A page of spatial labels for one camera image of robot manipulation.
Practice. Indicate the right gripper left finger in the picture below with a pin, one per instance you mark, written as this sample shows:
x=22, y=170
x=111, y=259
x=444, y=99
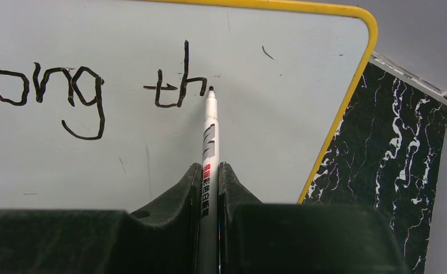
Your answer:
x=159, y=237

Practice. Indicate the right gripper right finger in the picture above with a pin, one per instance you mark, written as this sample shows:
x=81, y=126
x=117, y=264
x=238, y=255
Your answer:
x=257, y=237

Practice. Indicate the white black whiteboard marker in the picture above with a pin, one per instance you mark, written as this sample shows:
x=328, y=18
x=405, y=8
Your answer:
x=208, y=237

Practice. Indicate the yellow framed whiteboard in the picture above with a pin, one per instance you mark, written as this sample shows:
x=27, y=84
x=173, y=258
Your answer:
x=102, y=102

